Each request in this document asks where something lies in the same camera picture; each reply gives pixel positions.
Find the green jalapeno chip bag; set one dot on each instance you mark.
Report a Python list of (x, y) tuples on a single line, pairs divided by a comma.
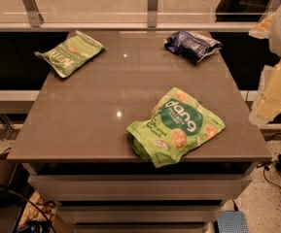
[(72, 54)]

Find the grey drawer cabinet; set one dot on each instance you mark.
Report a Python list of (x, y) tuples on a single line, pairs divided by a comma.
[(136, 197)]

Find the blue chip bag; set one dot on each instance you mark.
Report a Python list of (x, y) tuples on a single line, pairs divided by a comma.
[(192, 46)]

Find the green rice chip bag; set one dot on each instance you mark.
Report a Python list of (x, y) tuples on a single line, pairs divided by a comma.
[(177, 124)]

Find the blue perforated box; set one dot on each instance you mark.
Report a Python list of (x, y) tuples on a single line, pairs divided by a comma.
[(232, 222)]

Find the glass railing with metal posts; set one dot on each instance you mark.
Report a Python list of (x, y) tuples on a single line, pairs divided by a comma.
[(65, 15)]

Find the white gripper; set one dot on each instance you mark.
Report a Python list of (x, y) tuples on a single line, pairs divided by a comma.
[(267, 107)]

